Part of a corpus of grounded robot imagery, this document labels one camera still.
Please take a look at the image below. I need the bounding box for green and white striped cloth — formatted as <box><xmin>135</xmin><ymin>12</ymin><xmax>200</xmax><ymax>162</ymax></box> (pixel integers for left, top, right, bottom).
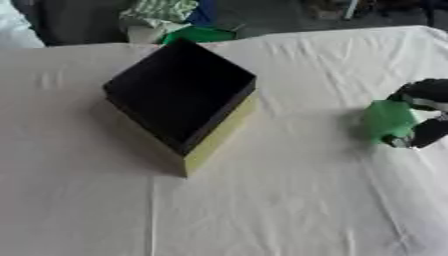
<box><xmin>117</xmin><ymin>0</ymin><xmax>202</xmax><ymax>26</ymax></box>

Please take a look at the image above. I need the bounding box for white pole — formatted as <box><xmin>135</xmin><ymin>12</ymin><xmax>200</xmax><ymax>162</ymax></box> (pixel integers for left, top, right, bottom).
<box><xmin>343</xmin><ymin>0</ymin><xmax>361</xmax><ymax>20</ymax></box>

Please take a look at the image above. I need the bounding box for white cloth bundle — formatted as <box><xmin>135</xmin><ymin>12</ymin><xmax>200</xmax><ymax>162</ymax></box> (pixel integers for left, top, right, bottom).
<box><xmin>0</xmin><ymin>0</ymin><xmax>48</xmax><ymax>49</ymax></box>

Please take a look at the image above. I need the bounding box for tan box with black inside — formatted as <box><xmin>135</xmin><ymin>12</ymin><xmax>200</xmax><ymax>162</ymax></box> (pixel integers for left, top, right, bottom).
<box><xmin>101</xmin><ymin>37</ymin><xmax>261</xmax><ymax>178</ymax></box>

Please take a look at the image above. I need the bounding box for green block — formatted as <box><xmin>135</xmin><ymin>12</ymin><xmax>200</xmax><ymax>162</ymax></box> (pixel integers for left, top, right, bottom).
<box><xmin>360</xmin><ymin>99</ymin><xmax>420</xmax><ymax>145</ymax></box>

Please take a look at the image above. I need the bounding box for green bag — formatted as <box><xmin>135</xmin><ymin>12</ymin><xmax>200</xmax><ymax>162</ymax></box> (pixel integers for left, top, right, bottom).
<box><xmin>159</xmin><ymin>25</ymin><xmax>238</xmax><ymax>46</ymax></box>

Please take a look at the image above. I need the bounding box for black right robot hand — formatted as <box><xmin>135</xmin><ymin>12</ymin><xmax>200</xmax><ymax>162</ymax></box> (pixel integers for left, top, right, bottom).
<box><xmin>381</xmin><ymin>78</ymin><xmax>448</xmax><ymax>150</ymax></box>

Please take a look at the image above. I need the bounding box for blue cloth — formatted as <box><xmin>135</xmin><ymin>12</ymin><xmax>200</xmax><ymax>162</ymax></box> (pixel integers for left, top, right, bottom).
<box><xmin>185</xmin><ymin>0</ymin><xmax>219</xmax><ymax>28</ymax></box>

